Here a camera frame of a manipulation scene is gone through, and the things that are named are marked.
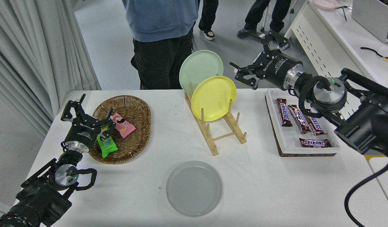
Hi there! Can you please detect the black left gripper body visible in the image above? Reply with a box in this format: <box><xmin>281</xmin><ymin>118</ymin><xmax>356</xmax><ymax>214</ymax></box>
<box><xmin>66</xmin><ymin>118</ymin><xmax>102</xmax><ymax>149</ymax></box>

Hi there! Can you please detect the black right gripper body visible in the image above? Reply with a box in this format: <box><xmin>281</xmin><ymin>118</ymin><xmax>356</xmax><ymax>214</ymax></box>
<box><xmin>260</xmin><ymin>53</ymin><xmax>304</xmax><ymax>91</ymax></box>

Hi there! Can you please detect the grey plate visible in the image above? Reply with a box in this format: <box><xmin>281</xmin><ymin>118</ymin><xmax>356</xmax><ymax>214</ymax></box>
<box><xmin>166</xmin><ymin>160</ymin><xmax>223</xmax><ymax>217</ymax></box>

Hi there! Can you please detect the yellow plate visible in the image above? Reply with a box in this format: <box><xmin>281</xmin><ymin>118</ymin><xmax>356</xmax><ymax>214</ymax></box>
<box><xmin>191</xmin><ymin>76</ymin><xmax>237</xmax><ymax>122</ymax></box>

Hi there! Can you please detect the pale green plate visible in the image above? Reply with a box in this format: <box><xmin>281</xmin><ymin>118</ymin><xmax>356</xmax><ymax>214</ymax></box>
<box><xmin>179</xmin><ymin>50</ymin><xmax>223</xmax><ymax>95</ymax></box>

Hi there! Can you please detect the pink plate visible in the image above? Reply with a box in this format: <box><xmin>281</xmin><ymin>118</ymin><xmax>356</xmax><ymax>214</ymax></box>
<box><xmin>312</xmin><ymin>0</ymin><xmax>339</xmax><ymax>10</ymax></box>

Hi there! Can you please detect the wooden plate rack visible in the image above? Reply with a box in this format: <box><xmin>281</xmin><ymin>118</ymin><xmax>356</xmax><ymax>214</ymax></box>
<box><xmin>185</xmin><ymin>74</ymin><xmax>247</xmax><ymax>157</ymax></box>

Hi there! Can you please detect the pink snack packet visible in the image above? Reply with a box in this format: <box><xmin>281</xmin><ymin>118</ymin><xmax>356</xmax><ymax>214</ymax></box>
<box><xmin>111</xmin><ymin>112</ymin><xmax>136</xmax><ymax>138</ymax></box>

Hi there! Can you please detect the green snack packet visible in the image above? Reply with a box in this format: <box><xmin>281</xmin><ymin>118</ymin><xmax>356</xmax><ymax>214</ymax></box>
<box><xmin>97</xmin><ymin>125</ymin><xmax>119</xmax><ymax>158</ymax></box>

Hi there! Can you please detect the person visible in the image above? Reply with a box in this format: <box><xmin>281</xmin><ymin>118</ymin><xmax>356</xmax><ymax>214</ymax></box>
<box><xmin>198</xmin><ymin>0</ymin><xmax>220</xmax><ymax>41</ymax></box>
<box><xmin>122</xmin><ymin>0</ymin><xmax>199</xmax><ymax>90</ymax></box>
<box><xmin>237</xmin><ymin>0</ymin><xmax>291</xmax><ymax>40</ymax></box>

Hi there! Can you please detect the brown wicker basket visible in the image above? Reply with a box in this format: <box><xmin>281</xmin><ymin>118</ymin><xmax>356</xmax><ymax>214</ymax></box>
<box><xmin>88</xmin><ymin>95</ymin><xmax>152</xmax><ymax>165</ymax></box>

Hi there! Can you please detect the brown Snickers bar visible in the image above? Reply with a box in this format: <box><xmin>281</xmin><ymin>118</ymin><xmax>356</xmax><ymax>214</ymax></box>
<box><xmin>299</xmin><ymin>138</ymin><xmax>332</xmax><ymax>148</ymax></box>
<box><xmin>303</xmin><ymin>109</ymin><xmax>326</xmax><ymax>136</ymax></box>
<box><xmin>276</xmin><ymin>98</ymin><xmax>293</xmax><ymax>127</ymax></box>
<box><xmin>288</xmin><ymin>105</ymin><xmax>311</xmax><ymax>135</ymax></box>

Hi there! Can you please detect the white desk with slotted panel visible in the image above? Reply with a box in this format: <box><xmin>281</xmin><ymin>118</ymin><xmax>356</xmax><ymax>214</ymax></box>
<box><xmin>276</xmin><ymin>0</ymin><xmax>388</xmax><ymax>122</ymax></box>

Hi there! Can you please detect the white foam tray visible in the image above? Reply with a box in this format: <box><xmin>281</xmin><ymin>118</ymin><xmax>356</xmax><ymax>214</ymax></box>
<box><xmin>266</xmin><ymin>88</ymin><xmax>341</xmax><ymax>155</ymax></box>

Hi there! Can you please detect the white pleated curtain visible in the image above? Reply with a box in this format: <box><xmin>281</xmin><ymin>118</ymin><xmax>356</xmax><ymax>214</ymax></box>
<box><xmin>0</xmin><ymin>0</ymin><xmax>102</xmax><ymax>137</ymax></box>

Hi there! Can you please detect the silver laptop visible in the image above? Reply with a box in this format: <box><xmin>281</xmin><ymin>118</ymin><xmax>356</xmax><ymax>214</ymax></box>
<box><xmin>351</xmin><ymin>0</ymin><xmax>388</xmax><ymax>43</ymax></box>

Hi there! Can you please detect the thin black cable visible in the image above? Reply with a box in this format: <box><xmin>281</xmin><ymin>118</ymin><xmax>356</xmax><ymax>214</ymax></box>
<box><xmin>335</xmin><ymin>5</ymin><xmax>350</xmax><ymax>21</ymax></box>

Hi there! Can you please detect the thick black cable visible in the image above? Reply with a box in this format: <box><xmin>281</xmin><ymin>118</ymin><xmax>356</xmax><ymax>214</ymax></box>
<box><xmin>360</xmin><ymin>47</ymin><xmax>388</xmax><ymax>59</ymax></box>

